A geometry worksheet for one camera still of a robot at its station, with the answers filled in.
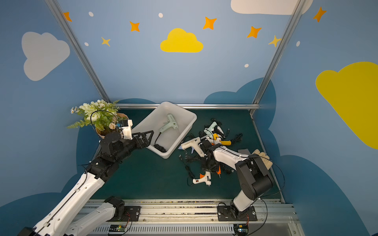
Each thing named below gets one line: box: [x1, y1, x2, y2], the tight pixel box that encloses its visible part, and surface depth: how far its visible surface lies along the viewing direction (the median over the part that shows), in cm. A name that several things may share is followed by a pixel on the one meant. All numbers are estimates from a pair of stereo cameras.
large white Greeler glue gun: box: [177, 137, 206, 158], surface depth 100 cm
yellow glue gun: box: [213, 133, 232, 146], surface depth 103 cm
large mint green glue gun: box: [158, 114, 179, 134], surface depth 113 cm
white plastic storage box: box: [131, 101, 198, 159], surface depth 110 cm
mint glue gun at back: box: [203, 121, 218, 139], surface depth 109 cm
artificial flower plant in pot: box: [66, 99, 129, 139], surface depth 80 cm
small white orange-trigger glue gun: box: [192, 171, 212, 187], surface depth 86 cm
